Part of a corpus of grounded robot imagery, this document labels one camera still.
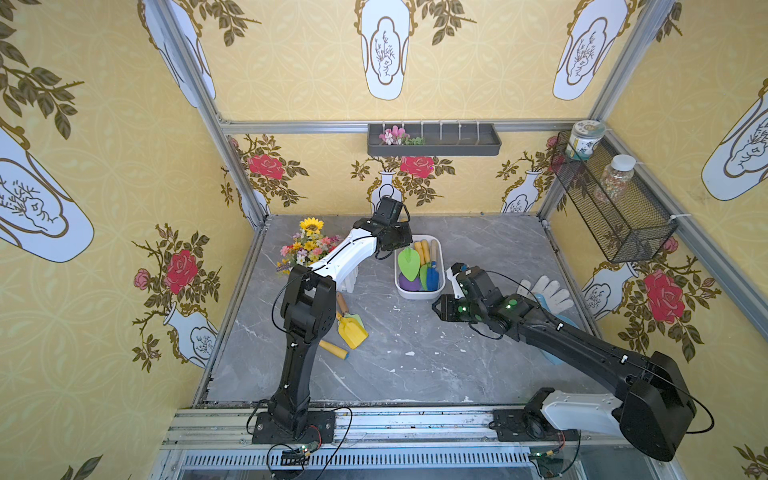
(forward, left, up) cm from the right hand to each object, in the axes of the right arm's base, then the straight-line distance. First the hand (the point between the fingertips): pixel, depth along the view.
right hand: (441, 301), depth 83 cm
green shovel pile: (+14, +9, -1) cm, 16 cm away
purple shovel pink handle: (+10, +10, -9) cm, 16 cm away
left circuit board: (-36, +34, -13) cm, 52 cm away
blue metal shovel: (+13, +1, -8) cm, 15 cm away
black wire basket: (+16, -51, +14) cm, 55 cm away
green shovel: (+14, +4, -7) cm, 16 cm away
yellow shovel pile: (-5, +26, -10) cm, 28 cm away
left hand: (+23, +12, +1) cm, 26 cm away
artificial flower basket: (+14, +40, +5) cm, 42 cm away
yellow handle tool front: (-11, +30, -10) cm, 33 cm away
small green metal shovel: (+1, +29, -11) cm, 31 cm away
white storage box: (+8, +5, -11) cm, 14 cm away
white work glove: (+9, -39, -12) cm, 42 cm away
